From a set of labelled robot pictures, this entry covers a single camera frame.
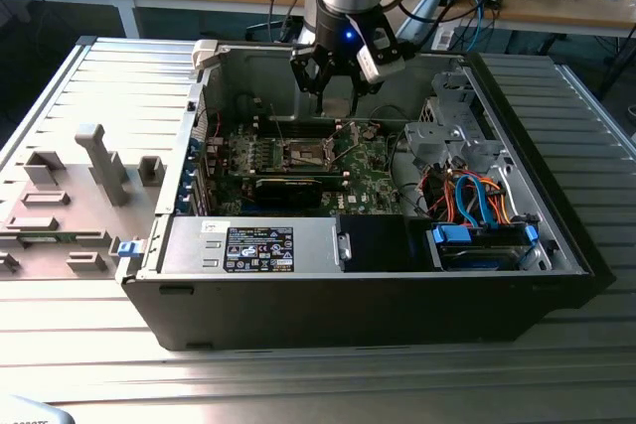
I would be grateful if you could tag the black plastic shroud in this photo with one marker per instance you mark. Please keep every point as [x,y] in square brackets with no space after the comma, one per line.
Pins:
[377,245]

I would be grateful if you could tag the grey power supply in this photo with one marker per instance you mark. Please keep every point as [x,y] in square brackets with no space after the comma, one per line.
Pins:
[189,245]

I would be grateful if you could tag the silver metal drive cage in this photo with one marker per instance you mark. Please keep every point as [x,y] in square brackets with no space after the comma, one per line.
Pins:
[437,141]

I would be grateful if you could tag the green RAM stick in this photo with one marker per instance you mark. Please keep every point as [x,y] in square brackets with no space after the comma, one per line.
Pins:
[45,239]

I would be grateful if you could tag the silver coin battery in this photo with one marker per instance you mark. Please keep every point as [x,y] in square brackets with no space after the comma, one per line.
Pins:
[368,133]

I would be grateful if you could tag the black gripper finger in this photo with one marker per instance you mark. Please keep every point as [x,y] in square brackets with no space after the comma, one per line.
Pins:
[308,66]
[365,86]

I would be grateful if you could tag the silver green CPU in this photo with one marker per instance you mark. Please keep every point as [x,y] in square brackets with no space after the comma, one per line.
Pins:
[335,107]

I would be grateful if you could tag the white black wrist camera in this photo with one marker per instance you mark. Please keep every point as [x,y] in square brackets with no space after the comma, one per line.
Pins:
[380,54]

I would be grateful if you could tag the black graphics card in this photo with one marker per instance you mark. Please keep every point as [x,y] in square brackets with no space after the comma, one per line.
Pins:
[288,193]

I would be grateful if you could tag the beige case latch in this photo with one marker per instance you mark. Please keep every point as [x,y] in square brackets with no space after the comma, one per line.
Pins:
[204,54]

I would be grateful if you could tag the CPU socket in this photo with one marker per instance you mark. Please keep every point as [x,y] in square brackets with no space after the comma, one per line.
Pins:
[304,153]

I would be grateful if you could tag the blue case latch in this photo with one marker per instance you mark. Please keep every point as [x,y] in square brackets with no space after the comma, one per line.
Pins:
[129,249]

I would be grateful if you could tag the green motherboard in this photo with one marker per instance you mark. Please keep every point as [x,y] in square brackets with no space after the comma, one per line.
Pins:
[367,181]

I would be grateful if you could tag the grey parts rack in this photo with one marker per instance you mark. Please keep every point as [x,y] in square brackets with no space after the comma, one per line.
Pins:
[74,181]

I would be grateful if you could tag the RAM slot with black clips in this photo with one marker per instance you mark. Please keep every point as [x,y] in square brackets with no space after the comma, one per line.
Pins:
[303,134]

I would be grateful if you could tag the black open PC case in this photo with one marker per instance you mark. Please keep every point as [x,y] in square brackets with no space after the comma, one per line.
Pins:
[348,315]

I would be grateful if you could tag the hard disk in blue carrier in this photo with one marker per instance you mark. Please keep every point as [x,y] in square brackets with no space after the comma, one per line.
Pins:
[449,235]

